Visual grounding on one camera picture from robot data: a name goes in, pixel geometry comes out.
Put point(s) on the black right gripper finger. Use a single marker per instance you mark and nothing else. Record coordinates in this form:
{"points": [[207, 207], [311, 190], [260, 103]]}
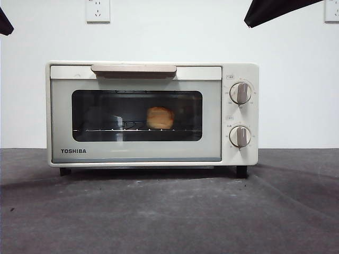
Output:
{"points": [[267, 12]]}

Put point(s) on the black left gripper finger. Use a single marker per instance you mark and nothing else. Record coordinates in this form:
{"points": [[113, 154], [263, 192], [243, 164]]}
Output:
{"points": [[4, 25]]}

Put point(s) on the golden brown bread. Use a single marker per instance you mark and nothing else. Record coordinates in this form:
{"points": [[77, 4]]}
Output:
{"points": [[160, 118]]}

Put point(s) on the white oven temperature knob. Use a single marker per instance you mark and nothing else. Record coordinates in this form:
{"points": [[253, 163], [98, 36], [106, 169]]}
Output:
{"points": [[240, 93]]}

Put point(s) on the white oven timer knob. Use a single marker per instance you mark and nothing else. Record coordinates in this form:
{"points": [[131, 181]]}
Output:
{"points": [[240, 136]]}

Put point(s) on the white toaster oven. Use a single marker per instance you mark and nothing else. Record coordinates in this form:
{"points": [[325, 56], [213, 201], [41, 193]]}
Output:
{"points": [[239, 158]]}

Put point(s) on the white wall socket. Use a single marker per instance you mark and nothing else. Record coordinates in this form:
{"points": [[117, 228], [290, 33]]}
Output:
{"points": [[98, 12], [332, 10]]}

